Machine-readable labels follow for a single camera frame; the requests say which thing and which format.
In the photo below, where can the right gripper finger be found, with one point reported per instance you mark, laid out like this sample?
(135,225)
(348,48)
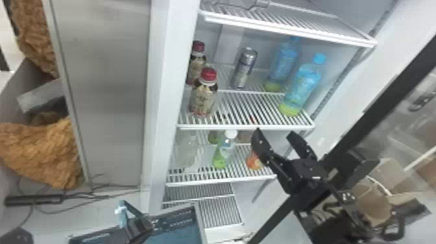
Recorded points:
(301,144)
(265,148)

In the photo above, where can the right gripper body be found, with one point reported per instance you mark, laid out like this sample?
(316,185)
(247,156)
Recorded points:
(303,179)

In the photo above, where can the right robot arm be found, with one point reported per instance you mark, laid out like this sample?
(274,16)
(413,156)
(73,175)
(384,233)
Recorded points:
(335,226)

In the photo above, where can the orange bottle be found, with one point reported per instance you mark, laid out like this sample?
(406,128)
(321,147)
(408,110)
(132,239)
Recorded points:
(253,161)

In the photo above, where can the green bottle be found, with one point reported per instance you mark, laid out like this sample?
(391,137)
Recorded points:
(223,151)

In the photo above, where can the blue bottle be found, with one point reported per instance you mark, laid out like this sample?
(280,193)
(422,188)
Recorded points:
(300,87)
(283,64)

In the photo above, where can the clear bottle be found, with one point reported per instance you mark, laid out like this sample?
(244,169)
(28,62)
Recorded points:
(188,151)

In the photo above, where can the red-capped brown bottle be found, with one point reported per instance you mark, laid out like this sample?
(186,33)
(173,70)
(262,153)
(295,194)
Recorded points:
(196,64)
(203,97)

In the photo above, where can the silver can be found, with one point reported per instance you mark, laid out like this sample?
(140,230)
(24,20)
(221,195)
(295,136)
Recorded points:
(243,70)

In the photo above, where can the fridge door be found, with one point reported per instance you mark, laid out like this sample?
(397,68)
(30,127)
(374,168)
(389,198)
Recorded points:
(391,98)

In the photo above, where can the blue basket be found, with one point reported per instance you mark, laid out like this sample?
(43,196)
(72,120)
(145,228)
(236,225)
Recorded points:
(170,228)

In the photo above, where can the white fridge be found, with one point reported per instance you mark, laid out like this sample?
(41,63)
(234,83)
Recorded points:
(112,102)

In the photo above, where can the brown cloth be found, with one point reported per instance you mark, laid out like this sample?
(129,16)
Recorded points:
(41,153)
(34,34)

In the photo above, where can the black power strip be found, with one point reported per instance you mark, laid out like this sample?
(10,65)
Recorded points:
(34,199)

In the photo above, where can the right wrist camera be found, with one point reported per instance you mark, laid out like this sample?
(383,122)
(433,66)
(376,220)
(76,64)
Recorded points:
(357,168)

